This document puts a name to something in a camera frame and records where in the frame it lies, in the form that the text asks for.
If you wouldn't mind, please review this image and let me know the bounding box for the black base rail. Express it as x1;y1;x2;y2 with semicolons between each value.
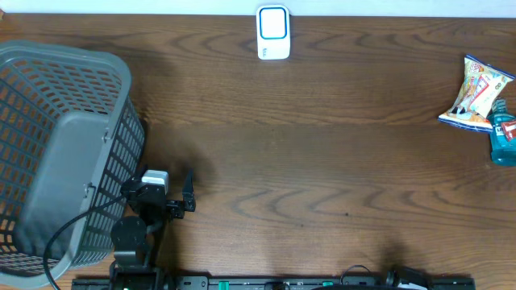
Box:
71;275;476;290

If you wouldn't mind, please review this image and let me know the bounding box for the black left camera cable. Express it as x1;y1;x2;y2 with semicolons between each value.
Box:
42;195;128;290

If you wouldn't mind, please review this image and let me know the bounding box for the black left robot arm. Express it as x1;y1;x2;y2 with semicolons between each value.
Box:
108;168;196;290

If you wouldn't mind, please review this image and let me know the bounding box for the grey plastic shopping basket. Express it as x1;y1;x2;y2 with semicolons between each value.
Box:
1;40;144;288

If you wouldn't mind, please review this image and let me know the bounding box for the red snack bar wrapper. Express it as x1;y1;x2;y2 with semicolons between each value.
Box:
501;120;516;142

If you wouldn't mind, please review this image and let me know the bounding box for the yellow white snack bag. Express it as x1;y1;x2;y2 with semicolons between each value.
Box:
438;54;515;133

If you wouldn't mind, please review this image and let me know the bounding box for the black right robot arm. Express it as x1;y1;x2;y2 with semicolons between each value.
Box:
385;265;431;290

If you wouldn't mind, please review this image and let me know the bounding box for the blue mouthwash bottle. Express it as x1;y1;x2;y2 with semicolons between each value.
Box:
488;98;515;167

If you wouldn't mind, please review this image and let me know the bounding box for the white barcode scanner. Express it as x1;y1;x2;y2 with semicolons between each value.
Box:
256;4;291;60

